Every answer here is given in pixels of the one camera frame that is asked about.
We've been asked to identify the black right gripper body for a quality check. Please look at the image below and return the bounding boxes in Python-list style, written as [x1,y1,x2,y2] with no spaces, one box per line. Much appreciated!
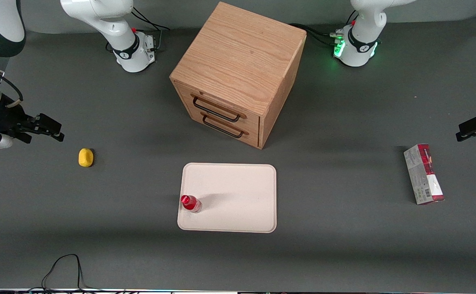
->
[0,95,38,144]

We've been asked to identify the red coke bottle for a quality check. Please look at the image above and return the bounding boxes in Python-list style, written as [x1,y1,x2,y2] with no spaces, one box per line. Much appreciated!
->
[180,195,202,214]

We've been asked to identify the grey and red carton box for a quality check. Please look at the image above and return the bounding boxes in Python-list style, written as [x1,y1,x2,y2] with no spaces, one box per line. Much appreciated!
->
[403,143,445,205]

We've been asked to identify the cream rectangular tray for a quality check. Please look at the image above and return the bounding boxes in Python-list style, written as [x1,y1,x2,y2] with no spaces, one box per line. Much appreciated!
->
[177,163,277,234]

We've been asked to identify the thin black looped cable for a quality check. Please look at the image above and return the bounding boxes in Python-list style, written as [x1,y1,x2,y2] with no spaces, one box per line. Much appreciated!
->
[30,254,112,293]

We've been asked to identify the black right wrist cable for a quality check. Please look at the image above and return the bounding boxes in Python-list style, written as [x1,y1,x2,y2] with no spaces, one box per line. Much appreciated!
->
[0,61,24,109]

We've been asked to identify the yellow lemon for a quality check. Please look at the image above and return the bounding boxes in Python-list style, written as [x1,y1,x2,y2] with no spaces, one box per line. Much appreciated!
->
[78,148,94,168]

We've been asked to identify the black right arm base cables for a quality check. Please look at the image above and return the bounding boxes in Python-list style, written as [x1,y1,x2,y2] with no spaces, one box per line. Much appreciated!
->
[131,7,171,52]

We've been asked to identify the black arm base cables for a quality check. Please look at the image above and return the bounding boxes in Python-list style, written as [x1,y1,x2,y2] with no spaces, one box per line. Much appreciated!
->
[131,7,171,52]
[289,10,359,48]

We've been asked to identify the black left arm base cables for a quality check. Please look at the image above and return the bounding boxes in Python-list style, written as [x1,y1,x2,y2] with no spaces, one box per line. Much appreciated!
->
[289,10,359,48]

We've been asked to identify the long black drawer handle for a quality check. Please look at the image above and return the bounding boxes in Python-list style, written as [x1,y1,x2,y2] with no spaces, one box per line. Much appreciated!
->
[192,96,241,123]

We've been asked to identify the wooden two-drawer cabinet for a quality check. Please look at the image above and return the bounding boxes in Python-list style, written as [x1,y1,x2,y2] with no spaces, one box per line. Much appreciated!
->
[169,1,307,150]

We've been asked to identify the short black drawer handle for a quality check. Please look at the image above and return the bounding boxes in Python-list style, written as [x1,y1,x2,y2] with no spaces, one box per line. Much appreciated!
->
[202,115,245,138]

